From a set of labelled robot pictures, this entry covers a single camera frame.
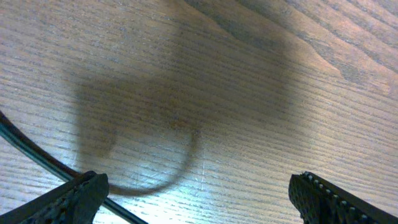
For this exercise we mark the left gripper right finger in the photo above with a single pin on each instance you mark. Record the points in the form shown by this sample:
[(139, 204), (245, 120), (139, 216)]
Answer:
[(320, 202)]

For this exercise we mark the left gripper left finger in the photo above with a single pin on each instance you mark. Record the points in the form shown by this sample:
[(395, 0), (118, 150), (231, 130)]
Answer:
[(76, 201)]

